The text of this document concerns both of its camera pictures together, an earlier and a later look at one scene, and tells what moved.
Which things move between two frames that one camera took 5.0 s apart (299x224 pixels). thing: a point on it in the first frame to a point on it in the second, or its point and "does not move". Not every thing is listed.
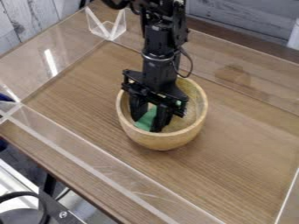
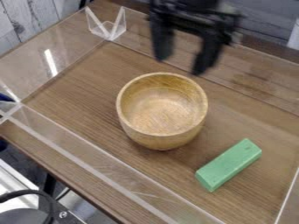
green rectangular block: [145, 121] to [228, 164]
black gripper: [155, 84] to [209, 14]
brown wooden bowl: [182, 128] does not move
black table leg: [50, 185] does not move
